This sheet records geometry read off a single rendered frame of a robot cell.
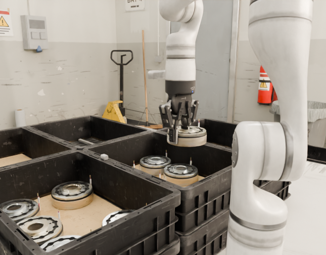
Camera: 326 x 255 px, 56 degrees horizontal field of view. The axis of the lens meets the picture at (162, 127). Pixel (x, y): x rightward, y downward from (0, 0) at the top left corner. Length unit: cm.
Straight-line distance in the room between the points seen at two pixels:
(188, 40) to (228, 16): 327
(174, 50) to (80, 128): 75
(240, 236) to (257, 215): 5
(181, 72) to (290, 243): 55
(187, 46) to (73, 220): 48
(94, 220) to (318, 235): 63
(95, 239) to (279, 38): 40
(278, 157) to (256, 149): 3
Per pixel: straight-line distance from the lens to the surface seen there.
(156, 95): 471
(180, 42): 74
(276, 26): 49
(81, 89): 482
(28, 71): 437
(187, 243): 71
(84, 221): 76
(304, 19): 50
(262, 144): 47
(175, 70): 73
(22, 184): 87
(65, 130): 134
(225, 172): 75
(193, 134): 77
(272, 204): 53
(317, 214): 114
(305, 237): 100
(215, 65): 407
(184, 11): 74
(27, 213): 76
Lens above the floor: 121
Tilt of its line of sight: 14 degrees down
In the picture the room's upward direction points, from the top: straight up
